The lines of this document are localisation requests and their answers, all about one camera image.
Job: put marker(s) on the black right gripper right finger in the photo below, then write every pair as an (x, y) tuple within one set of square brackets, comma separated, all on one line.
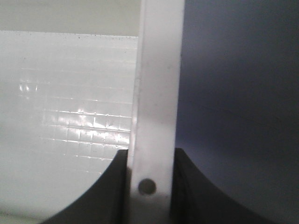
[(195, 200)]

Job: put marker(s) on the white plastic tote bin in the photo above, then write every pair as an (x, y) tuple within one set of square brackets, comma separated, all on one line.
[(79, 81)]

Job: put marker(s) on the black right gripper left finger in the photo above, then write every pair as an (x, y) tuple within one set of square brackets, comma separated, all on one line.
[(103, 202)]

